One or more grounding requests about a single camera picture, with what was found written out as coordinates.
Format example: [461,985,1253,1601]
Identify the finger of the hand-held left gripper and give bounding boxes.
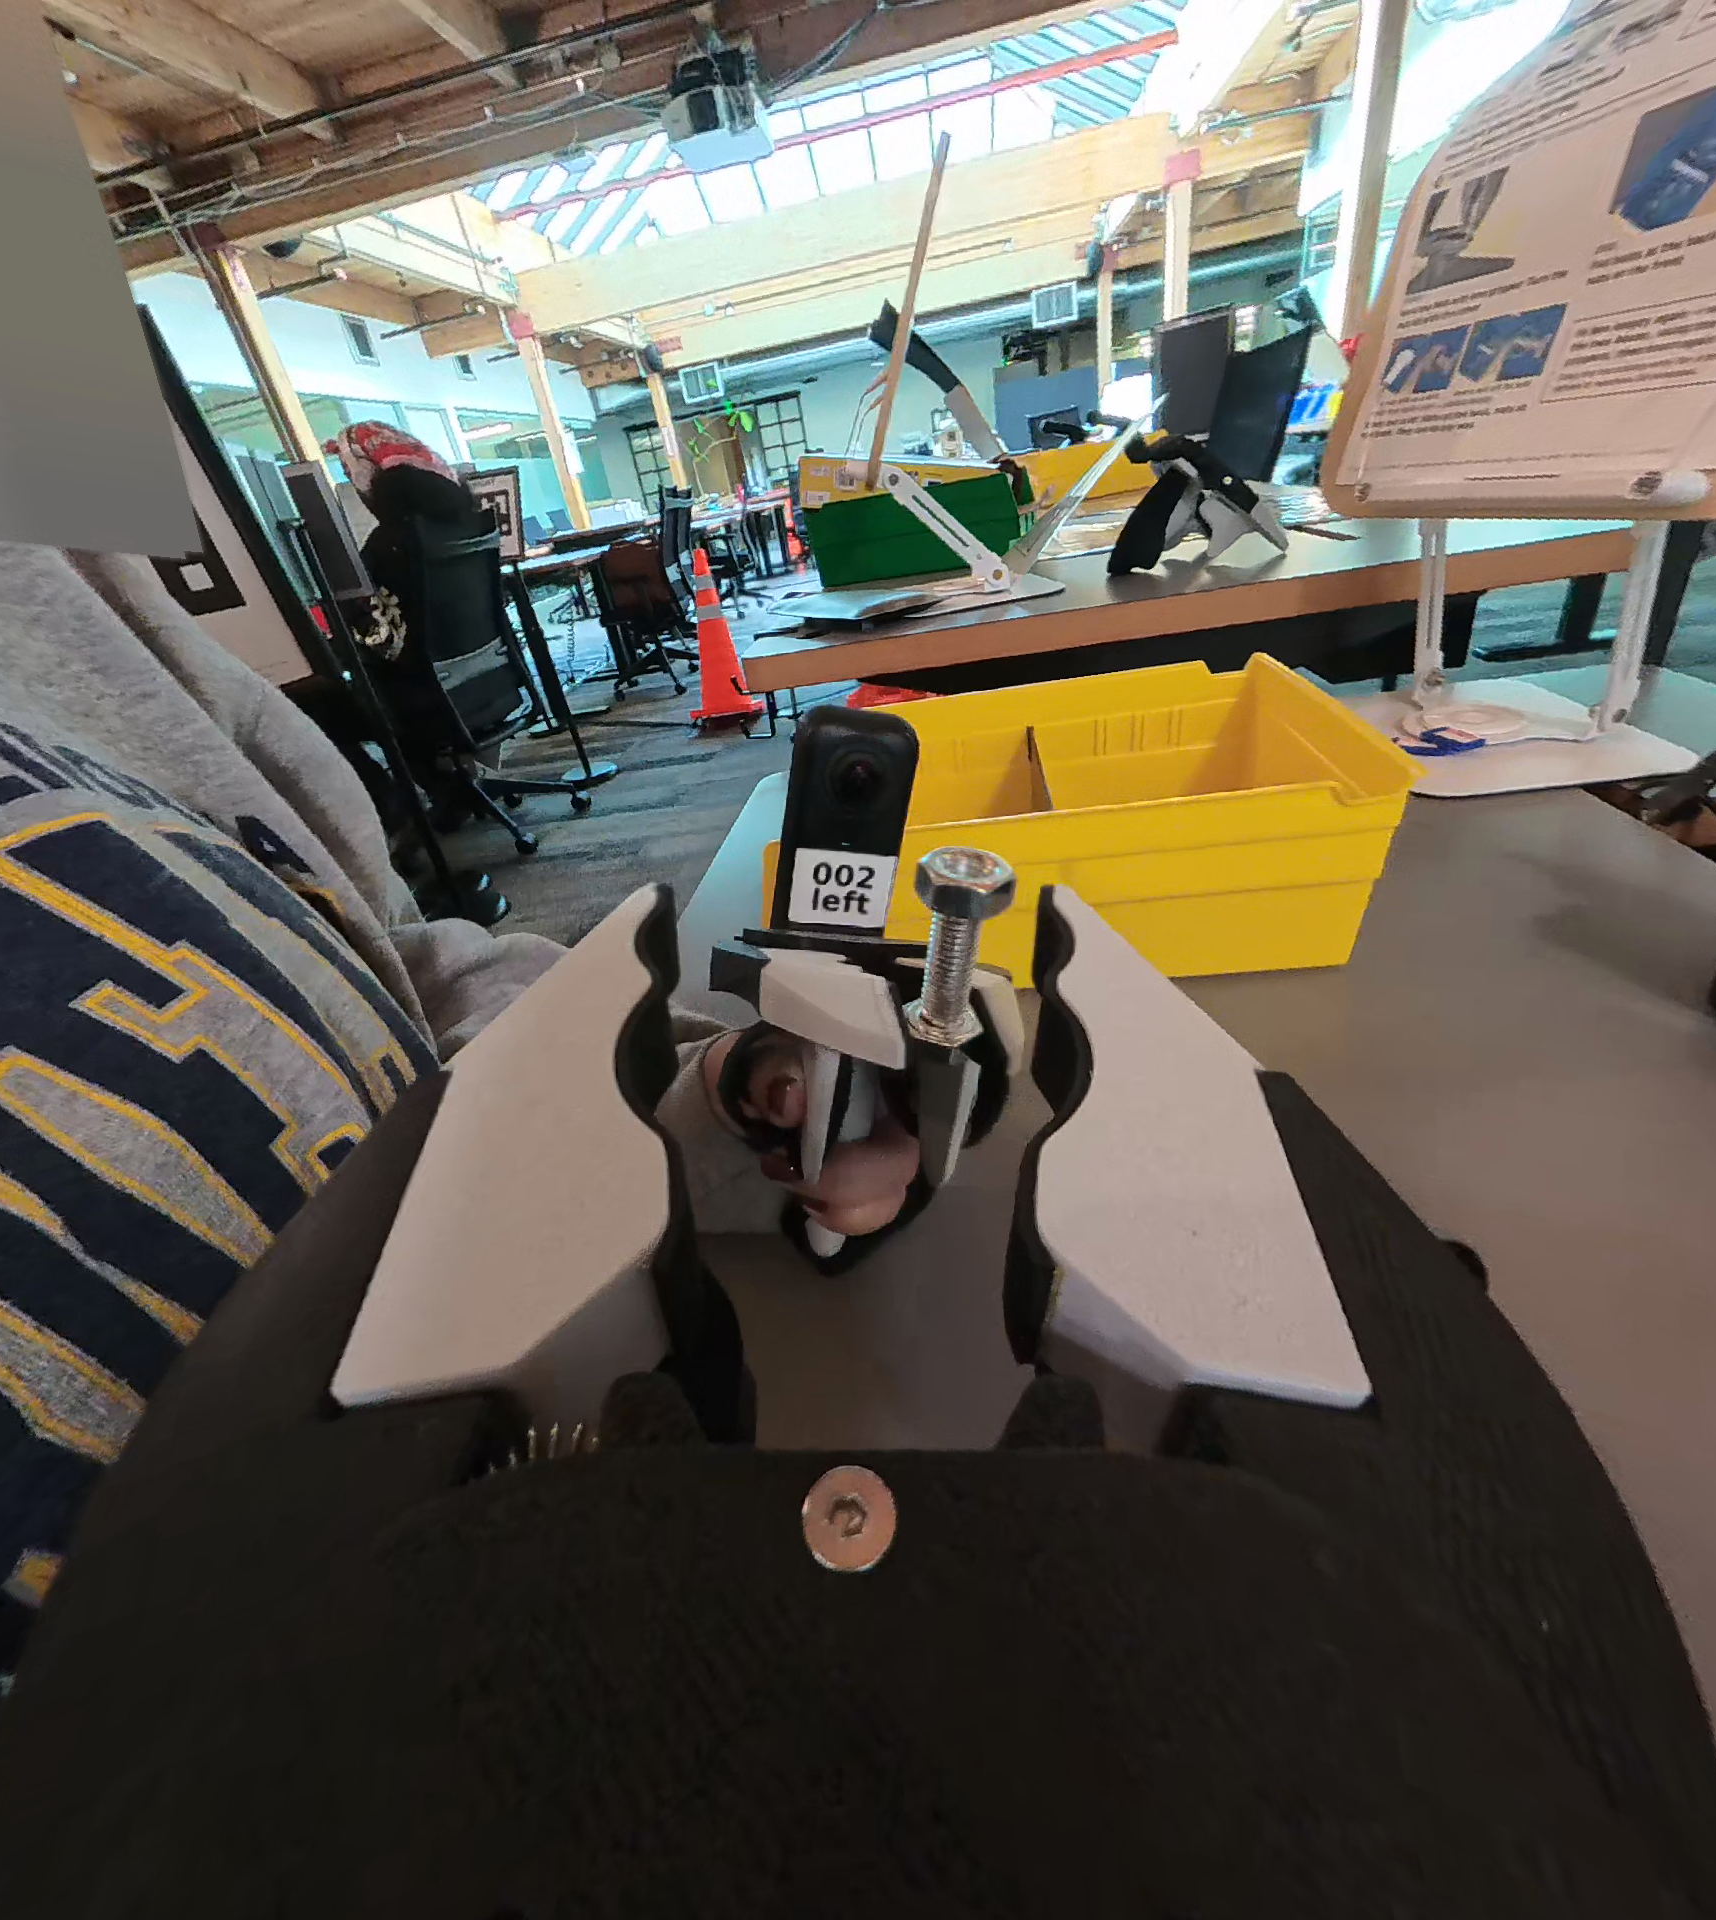
[756,955,908,1066]
[908,1036,1017,1192]

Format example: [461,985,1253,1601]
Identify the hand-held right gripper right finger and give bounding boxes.
[1009,888,1381,1441]

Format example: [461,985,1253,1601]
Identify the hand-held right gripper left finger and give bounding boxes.
[329,888,756,1441]

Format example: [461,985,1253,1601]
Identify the silver hex bolt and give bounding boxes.
[910,842,1022,1036]

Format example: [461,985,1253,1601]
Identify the yellow plastic bin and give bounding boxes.
[761,652,1421,978]

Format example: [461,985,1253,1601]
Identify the person's left hand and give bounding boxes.
[706,1036,943,1244]

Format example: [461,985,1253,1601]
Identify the orange traffic cone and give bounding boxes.
[690,545,778,724]

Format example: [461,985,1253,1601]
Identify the green plastic bin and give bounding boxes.
[804,456,1036,590]

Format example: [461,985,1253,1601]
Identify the black office chair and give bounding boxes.
[391,512,619,860]

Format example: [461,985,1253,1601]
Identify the idle black white gripper device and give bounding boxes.
[1103,426,1285,576]

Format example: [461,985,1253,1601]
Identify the long wooden desk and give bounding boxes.
[733,506,1716,696]

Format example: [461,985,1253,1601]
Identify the black computer monitor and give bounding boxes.
[1146,309,1322,484]

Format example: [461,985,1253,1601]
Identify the white board with black marker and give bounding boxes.
[134,309,320,690]

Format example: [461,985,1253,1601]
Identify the ceiling projector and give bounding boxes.
[661,46,778,169]

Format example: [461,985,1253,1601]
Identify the instruction board on white stand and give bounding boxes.
[1322,0,1716,793]

